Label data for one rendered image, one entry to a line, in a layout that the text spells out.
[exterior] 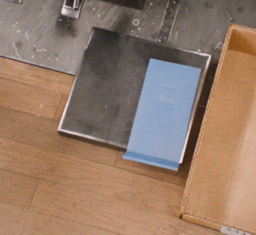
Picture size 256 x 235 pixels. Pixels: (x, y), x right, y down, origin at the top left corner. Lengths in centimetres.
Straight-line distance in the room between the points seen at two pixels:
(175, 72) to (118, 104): 9
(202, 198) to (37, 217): 21
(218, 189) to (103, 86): 20
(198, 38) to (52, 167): 27
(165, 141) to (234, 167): 9
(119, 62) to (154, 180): 17
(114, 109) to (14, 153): 14
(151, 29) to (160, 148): 19
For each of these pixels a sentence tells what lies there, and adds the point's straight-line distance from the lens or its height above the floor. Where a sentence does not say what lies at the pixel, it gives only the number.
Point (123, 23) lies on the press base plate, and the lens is 103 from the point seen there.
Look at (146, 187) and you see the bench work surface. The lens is 94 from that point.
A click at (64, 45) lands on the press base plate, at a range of 102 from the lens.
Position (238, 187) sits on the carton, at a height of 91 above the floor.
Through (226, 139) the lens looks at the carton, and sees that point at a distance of 96.
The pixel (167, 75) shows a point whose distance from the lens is 97.
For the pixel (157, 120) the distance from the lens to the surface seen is 94.
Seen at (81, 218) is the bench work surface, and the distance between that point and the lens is 93.
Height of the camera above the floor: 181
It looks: 69 degrees down
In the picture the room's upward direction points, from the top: 5 degrees counter-clockwise
